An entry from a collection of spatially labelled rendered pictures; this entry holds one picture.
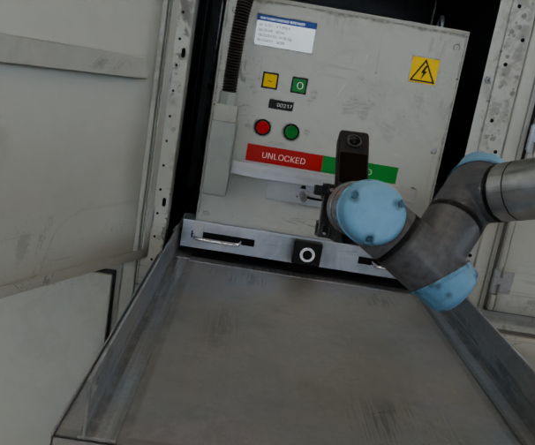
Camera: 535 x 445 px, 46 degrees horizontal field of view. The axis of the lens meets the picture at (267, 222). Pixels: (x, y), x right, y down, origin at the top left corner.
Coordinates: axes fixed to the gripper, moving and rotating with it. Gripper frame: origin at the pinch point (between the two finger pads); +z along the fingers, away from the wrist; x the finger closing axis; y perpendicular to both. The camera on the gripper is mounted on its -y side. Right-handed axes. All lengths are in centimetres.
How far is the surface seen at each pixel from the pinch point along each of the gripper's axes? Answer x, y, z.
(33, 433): -53, 62, 30
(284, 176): -7.8, -1.8, 22.0
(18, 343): -58, 42, 27
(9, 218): -51, 12, -6
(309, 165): -2.8, -4.8, 25.5
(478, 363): 26.2, 24.0, -7.2
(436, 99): 20.7, -22.0, 22.7
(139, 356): -26.0, 26.2, -22.4
